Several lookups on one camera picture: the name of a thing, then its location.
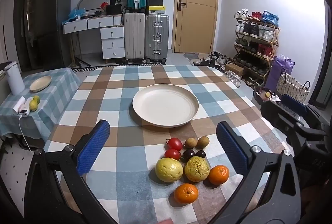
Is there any small cardboard box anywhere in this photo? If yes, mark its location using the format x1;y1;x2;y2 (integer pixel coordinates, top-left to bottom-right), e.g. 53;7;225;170
224;63;244;78

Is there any woven basket bag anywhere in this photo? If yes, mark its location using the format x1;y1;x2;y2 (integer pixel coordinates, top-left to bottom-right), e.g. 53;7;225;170
276;71;311;103

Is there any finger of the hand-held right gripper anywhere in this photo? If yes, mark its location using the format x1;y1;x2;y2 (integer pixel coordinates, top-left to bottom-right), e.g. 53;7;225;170
281;94;308;111
261;101;305;136

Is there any brown blue checkered tablecloth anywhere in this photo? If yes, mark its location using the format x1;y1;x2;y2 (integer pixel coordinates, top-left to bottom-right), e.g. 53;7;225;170
43;65;293;224

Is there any red tomato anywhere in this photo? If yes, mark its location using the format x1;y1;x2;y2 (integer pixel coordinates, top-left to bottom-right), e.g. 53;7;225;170
167;137;183;151
164;149;181;160

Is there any orange mandarin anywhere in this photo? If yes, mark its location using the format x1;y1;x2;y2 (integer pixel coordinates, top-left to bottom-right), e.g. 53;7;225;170
208;165;230;185
174;183;199;204

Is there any grey refrigerator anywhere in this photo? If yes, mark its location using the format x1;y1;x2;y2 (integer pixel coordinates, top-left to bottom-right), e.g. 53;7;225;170
35;0;72;69

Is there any black basket with items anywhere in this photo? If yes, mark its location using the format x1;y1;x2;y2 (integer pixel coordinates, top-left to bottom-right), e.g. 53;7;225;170
253;86;282;106

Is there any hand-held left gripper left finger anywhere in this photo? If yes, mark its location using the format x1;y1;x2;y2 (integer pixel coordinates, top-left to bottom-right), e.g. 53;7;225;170
24;119;115;224

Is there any yellow black box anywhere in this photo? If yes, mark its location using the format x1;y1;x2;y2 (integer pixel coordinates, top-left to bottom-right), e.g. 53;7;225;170
146;5;166;15

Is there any wooden door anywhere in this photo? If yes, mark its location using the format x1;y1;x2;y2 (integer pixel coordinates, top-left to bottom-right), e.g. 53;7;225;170
172;0;220;53

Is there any grey door mat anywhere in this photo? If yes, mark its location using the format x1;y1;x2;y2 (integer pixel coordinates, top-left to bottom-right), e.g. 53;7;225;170
183;52;201;62

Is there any large cream plate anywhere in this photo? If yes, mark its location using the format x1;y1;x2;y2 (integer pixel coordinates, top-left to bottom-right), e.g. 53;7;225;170
132;84;200;128

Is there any blue plastic bag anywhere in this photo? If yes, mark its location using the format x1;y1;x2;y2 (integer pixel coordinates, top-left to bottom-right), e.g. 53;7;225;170
69;7;86;19

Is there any wooden shoe rack with shoes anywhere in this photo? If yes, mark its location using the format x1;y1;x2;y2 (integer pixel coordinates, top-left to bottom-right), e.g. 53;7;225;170
233;9;281;87

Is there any wrinkled yellow passion fruit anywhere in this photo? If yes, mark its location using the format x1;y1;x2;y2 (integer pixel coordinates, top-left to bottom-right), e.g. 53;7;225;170
184;156;210;182

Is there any striped floor rug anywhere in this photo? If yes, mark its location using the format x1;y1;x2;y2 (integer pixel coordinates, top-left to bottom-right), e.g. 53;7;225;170
71;63;166;72

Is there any small brown fruit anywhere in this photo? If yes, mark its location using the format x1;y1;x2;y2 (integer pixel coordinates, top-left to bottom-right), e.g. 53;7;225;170
196;136;210;149
185;137;198;149

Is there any beige suitcase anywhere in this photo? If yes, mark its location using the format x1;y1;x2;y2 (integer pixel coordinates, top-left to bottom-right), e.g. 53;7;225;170
123;7;146;63

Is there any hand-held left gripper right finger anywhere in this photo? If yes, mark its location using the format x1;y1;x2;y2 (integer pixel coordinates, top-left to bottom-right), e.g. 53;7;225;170
207;121;301;224

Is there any white dresser desk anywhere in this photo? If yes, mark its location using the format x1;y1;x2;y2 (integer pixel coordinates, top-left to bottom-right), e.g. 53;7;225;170
62;15;125;59

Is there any pile of shoes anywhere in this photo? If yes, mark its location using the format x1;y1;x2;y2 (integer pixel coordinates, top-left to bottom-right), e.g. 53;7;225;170
193;51;232;67

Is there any small cream plate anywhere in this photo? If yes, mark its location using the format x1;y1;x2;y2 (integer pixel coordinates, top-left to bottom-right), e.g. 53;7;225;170
29;76;52;92

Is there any white electric kettle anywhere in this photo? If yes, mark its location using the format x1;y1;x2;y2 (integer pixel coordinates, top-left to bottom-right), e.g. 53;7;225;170
4;62;26;95

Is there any silver suitcase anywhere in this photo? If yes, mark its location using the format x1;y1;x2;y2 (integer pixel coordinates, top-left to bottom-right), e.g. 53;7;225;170
144;14;170;63

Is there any white cable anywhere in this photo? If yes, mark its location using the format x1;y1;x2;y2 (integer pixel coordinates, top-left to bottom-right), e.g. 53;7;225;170
18;116;35;153

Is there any white handheld device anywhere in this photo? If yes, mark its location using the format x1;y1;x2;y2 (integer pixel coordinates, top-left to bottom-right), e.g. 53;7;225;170
12;97;26;116

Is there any purple gift bag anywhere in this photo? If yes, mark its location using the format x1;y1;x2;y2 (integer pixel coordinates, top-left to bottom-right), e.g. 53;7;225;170
265;55;295;92

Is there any pale blue checkered tablecloth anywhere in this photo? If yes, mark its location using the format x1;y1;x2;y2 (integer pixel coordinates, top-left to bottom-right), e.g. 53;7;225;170
0;67;82;141

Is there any smooth yellow passion fruit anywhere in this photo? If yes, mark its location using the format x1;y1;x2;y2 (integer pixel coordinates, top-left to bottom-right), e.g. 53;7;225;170
155;158;184;183

